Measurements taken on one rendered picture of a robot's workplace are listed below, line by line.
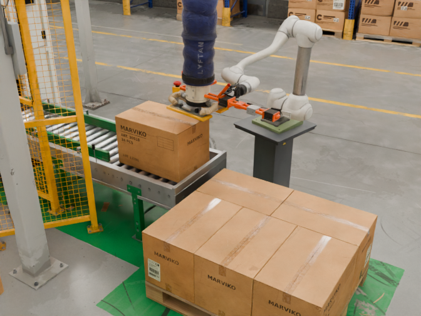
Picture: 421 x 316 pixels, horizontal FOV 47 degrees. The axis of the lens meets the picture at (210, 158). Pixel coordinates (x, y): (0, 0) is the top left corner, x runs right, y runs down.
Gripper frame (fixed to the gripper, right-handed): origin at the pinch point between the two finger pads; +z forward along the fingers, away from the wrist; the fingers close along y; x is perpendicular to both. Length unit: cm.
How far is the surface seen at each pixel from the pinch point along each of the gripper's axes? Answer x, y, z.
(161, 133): 42, 28, 21
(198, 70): 15.7, -19.5, 11.1
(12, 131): 90, 7, 105
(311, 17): 220, 86, -698
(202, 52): 14.3, -31.3, 8.6
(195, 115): 14.8, 10.1, 16.1
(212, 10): 9, -58, 5
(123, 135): 79, 39, 20
